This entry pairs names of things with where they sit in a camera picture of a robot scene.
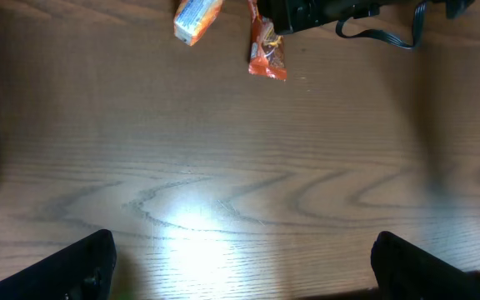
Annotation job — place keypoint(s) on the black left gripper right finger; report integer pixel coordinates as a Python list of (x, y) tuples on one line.
[(404, 271)]

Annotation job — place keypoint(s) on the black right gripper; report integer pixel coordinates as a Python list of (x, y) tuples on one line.
[(292, 16)]

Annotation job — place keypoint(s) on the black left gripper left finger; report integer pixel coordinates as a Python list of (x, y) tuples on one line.
[(83, 270)]

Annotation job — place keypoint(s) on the orange chocolate bar wrapper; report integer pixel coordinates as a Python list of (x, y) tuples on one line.
[(267, 48)]

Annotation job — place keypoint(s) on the orange white tissue pack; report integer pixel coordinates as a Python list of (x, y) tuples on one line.
[(193, 18)]

